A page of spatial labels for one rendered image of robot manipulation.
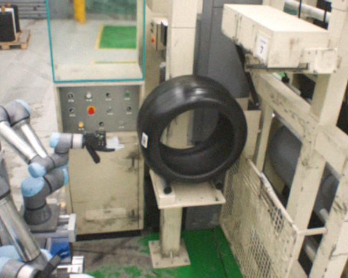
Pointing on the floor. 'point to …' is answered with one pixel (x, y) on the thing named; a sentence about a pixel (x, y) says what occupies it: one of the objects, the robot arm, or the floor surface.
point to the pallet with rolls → (8, 28)
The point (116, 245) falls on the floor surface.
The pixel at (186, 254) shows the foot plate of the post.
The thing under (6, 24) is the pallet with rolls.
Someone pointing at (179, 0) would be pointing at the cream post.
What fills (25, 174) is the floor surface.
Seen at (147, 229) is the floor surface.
